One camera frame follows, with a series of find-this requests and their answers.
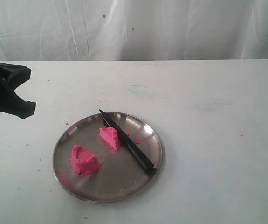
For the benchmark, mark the black knife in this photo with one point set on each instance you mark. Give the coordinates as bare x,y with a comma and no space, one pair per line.
144,162

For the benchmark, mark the cut pink putty piece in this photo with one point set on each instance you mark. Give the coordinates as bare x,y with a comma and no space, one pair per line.
110,136

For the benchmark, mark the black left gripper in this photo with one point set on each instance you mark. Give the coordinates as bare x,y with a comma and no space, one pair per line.
10,102

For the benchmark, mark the white backdrop curtain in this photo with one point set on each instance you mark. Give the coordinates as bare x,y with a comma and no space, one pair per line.
97,30

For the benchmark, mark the pink putty lump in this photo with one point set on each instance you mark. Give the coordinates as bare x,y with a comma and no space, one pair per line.
83,162

